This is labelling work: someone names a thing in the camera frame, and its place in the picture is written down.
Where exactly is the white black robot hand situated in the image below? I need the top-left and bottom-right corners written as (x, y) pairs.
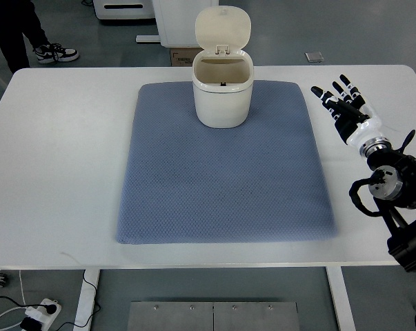
top-left (310, 74), bottom-right (391, 158)

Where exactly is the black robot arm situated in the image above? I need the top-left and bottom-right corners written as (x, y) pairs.
top-left (349, 130), bottom-right (416, 272)

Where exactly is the white trash bin open lid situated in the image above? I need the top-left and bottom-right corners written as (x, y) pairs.
top-left (192, 6), bottom-right (254, 128)

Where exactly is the small grey floor plate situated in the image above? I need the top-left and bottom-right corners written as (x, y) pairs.
top-left (304, 52), bottom-right (324, 63)

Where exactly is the white table leg right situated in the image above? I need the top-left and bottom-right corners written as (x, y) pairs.
top-left (326, 266), bottom-right (356, 331)

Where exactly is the white table leg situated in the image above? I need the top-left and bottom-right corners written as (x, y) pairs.
top-left (326, 266), bottom-right (356, 331)
top-left (73, 269), bottom-right (100, 331)

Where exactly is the blue quilted mat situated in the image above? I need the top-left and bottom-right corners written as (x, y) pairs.
top-left (117, 81), bottom-right (337, 244)

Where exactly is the cardboard box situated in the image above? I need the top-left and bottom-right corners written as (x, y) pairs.
top-left (170, 48), bottom-right (202, 67)

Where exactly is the white cabinet base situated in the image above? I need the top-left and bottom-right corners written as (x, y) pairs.
top-left (135, 0), bottom-right (219, 48)

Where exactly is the white appliance with slot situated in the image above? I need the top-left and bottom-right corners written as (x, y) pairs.
top-left (93, 0), bottom-right (155, 20)

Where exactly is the grey metal floor plate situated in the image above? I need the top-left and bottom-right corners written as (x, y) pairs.
top-left (127, 301), bottom-right (300, 330)

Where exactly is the black white sneaker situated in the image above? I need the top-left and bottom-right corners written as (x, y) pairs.
top-left (34, 43), bottom-right (79, 64)

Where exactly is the white table leg left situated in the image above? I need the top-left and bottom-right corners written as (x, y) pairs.
top-left (73, 269), bottom-right (100, 331)

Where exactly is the person in black trousers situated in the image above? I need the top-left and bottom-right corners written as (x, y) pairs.
top-left (0, 0), bottom-right (50, 73)

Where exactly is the white power strip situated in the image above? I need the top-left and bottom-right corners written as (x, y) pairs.
top-left (25, 298), bottom-right (61, 325)

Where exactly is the black power cable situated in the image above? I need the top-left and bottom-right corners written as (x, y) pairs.
top-left (50, 269), bottom-right (101, 331)

